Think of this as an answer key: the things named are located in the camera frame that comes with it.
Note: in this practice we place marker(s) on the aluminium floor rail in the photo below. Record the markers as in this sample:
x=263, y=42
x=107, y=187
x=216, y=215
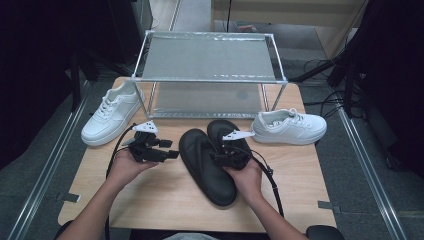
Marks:
x=46, y=173
x=370, y=176

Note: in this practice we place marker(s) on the person's left hand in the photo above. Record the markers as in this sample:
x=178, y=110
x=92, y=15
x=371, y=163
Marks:
x=125, y=170

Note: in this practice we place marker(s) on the black slipper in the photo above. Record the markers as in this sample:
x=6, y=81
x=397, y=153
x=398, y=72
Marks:
x=220, y=130
x=203, y=173

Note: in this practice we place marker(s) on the beige wooden cabinet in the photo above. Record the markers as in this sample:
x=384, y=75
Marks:
x=286, y=11

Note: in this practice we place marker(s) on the person's right hand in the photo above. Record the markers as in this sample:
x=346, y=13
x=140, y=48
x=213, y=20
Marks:
x=248, y=181

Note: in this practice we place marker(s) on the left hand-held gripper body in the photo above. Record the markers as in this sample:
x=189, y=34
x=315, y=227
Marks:
x=146, y=127

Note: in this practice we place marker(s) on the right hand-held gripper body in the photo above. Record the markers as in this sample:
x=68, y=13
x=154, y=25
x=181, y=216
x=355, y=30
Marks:
x=238, y=134

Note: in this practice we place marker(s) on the white sneaker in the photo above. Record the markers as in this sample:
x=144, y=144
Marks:
x=111, y=116
x=290, y=128

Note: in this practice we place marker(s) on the grey tape piece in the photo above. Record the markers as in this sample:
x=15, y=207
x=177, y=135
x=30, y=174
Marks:
x=69, y=197
x=328, y=205

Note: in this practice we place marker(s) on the metal shoe rack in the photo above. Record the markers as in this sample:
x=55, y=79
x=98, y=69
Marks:
x=206, y=58

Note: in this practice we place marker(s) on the black stand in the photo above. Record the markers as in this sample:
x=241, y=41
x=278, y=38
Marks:
x=75, y=83
x=348, y=86

